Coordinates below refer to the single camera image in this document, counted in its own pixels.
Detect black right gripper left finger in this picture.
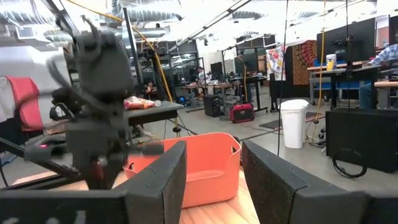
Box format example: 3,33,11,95
113,140,188,224

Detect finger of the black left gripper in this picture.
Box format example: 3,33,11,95
136,142,165,156
23,143,68,162

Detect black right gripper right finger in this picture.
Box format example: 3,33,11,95
241,139,369,224

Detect black side desk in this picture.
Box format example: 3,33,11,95
126,101,185,127

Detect orange snack bag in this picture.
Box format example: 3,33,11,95
123,95,155,110

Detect red hanging cloth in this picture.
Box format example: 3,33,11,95
6,76,44,132

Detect orange plastic basket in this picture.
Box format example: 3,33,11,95
124,132,243,209

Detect white hanging cloth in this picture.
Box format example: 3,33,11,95
0,77,16,124

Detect black floor mat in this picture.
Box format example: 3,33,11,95
259,111,326,131

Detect white trash bin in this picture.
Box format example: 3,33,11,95
279,98,310,149

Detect black computer tower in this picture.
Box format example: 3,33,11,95
203,94,222,118

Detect red and black toolbox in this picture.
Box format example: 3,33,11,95
229,103,256,124

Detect person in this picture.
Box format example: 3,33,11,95
196,66,213,85
368,32,398,75

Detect background work desk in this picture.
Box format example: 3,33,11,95
182,75,269,113

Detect black rig upright pole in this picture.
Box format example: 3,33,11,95
122,7,144,86

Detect large black box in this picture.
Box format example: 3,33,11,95
325,107,398,174

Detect colourful printed cloth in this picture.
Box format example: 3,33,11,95
266,45,287,82

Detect orange patterned tapestry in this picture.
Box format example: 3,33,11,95
291,39,318,86

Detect wooden top office desk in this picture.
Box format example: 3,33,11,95
307,62,398,110

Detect yellow and white container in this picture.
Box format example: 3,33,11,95
325,53,338,72

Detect black tripod stand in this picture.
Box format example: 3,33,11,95
331,0,355,110

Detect wooden roll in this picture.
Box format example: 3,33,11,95
374,81,398,89

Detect large black monitor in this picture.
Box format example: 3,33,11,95
316,17,376,63

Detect black metal table frame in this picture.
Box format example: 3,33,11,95
0,136,91,191

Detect small black cable coil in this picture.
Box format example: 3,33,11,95
331,147,369,179

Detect yellow hanging cable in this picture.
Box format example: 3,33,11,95
67,0,174,103
315,0,327,124

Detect thin black hanging cable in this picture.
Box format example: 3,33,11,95
275,0,290,156

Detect silver ventilation duct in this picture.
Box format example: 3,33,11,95
110,0,184,22
0,0,77,43

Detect black ceiling rail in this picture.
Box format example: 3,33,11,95
167,0,252,52

